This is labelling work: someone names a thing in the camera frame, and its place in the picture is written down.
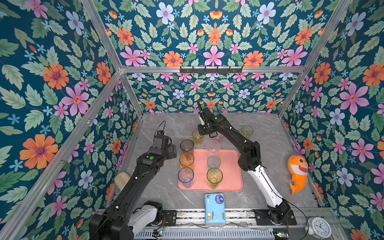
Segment yellow short glass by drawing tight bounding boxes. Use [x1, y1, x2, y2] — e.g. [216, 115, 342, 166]
[192, 129, 204, 145]

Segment dark grey tall glass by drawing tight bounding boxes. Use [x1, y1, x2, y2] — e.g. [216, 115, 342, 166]
[180, 139, 195, 155]

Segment clear tall glass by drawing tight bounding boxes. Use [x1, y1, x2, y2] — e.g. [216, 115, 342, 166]
[206, 140, 221, 158]

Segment amber tall glass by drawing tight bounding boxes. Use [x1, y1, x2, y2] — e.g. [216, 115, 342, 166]
[179, 153, 195, 169]

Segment blue-grey tall glass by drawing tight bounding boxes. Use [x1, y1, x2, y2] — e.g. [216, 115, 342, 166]
[178, 167, 195, 188]

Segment teal tall glass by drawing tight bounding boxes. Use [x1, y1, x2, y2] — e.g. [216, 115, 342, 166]
[207, 155, 221, 169]

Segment light green tall glass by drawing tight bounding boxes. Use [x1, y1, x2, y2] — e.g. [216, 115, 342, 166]
[207, 168, 224, 189]

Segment pink plastic tray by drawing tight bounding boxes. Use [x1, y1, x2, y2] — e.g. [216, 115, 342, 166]
[178, 149, 243, 192]

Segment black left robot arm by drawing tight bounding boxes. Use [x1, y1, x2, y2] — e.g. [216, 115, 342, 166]
[89, 131, 177, 240]

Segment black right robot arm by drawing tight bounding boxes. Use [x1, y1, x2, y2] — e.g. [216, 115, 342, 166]
[197, 103, 291, 225]

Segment pink short glass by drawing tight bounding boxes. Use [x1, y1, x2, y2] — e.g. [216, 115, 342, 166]
[213, 133, 224, 143]

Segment green short glass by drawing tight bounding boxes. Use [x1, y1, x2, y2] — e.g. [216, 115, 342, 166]
[241, 126, 254, 139]

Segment beige sponge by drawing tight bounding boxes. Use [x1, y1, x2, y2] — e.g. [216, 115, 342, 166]
[115, 172, 131, 191]

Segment blue tissue pack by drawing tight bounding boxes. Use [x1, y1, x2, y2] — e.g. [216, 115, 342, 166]
[205, 193, 227, 226]

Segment orange plush toy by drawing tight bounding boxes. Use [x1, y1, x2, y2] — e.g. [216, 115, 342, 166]
[288, 156, 309, 196]

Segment white alarm clock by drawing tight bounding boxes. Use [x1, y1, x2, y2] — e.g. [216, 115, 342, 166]
[305, 217, 332, 239]

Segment black hook rail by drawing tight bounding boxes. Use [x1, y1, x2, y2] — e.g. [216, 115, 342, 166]
[179, 66, 243, 75]

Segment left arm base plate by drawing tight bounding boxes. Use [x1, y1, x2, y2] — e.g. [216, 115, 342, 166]
[148, 210, 178, 228]

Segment white ribbed cable duct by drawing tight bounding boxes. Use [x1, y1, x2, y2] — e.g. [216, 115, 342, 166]
[134, 229, 275, 240]

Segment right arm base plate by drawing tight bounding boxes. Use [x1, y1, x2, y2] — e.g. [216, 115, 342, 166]
[252, 209, 298, 226]

